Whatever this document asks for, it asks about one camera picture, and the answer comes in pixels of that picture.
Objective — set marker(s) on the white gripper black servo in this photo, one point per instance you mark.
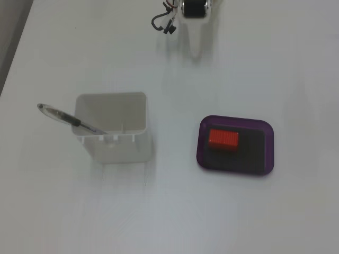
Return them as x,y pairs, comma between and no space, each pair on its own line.
195,10

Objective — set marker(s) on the purple tray box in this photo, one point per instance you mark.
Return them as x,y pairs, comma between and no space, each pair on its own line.
254,153

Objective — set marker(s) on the clear black ballpoint pen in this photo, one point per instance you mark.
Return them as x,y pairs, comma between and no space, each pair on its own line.
62,116

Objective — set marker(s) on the white square pen holder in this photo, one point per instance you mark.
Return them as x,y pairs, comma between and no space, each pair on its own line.
116,143

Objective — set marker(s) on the red cube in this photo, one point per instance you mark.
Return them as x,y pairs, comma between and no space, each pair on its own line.
223,140

